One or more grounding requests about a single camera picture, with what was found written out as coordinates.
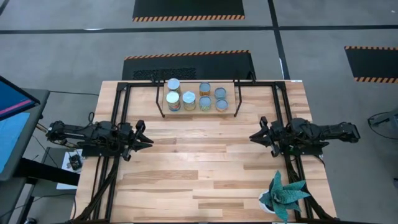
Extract tin can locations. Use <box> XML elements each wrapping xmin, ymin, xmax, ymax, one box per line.
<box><xmin>215</xmin><ymin>98</ymin><xmax>229</xmax><ymax>113</ymax></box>

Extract green dotted can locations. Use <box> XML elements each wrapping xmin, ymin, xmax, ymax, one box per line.
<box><xmin>198</xmin><ymin>95</ymin><xmax>213</xmax><ymax>112</ymax></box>

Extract black mat orange-striped edge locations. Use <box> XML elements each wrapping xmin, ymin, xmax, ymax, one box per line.
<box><xmin>132</xmin><ymin>0</ymin><xmax>246</xmax><ymax>22</ymax></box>
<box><xmin>344</xmin><ymin>45</ymin><xmax>398</xmax><ymax>84</ymax></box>
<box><xmin>121</xmin><ymin>49</ymin><xmax>256</xmax><ymax>82</ymax></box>

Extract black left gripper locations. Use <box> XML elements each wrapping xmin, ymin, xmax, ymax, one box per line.
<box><xmin>119</xmin><ymin>120</ymin><xmax>155</xmax><ymax>161</ymax></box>

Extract yellow braided cable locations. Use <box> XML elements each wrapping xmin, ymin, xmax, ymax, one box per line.
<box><xmin>35</xmin><ymin>123</ymin><xmax>78</xmax><ymax>150</ymax></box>

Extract tall carrots can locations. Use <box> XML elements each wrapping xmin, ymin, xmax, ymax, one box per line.
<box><xmin>182</xmin><ymin>91</ymin><xmax>197</xmax><ymax>111</ymax></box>

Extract grey metal stand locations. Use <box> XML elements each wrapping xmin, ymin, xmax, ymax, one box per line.
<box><xmin>368</xmin><ymin>108</ymin><xmax>398</xmax><ymax>127</ymax></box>

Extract black aluminium table frame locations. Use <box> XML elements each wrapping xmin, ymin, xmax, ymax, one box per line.
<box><xmin>73</xmin><ymin>79</ymin><xmax>338</xmax><ymax>224</ymax></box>

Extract white paper sheet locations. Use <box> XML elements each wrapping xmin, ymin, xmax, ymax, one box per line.
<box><xmin>57</xmin><ymin>148</ymin><xmax>84</xmax><ymax>190</ymax></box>

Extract small black device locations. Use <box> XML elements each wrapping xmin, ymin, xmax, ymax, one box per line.
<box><xmin>68</xmin><ymin>154</ymin><xmax>83</xmax><ymax>171</ymax></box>

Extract tall tomatoes can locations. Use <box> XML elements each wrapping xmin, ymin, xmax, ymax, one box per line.
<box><xmin>165</xmin><ymin>90</ymin><xmax>182</xmax><ymax>112</ymax></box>

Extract salmon can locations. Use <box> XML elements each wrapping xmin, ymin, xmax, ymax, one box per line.
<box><xmin>213</xmin><ymin>86</ymin><xmax>228</xmax><ymax>100</ymax></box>

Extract tall peaches can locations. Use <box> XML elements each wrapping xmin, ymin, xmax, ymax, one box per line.
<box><xmin>167</xmin><ymin>77</ymin><xmax>182</xmax><ymax>94</ymax></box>

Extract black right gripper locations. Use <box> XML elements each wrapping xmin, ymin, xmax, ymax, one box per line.
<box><xmin>249</xmin><ymin>116</ymin><xmax>290</xmax><ymax>158</ymax></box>

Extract green potted snake plant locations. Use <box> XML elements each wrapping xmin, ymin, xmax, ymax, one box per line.
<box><xmin>258</xmin><ymin>170</ymin><xmax>312</xmax><ymax>224</ymax></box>

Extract blue computer monitor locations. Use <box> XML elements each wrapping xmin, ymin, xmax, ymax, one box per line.
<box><xmin>0</xmin><ymin>111</ymin><xmax>31</xmax><ymax>175</ymax></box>
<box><xmin>0</xmin><ymin>75</ymin><xmax>41</xmax><ymax>122</ymax></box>

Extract wooden shelf black legs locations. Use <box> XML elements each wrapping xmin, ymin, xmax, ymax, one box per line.
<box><xmin>154</xmin><ymin>79</ymin><xmax>243</xmax><ymax>119</ymax></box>

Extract orange printed can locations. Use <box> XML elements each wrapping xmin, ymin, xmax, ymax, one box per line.
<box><xmin>198</xmin><ymin>82</ymin><xmax>212</xmax><ymax>97</ymax></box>

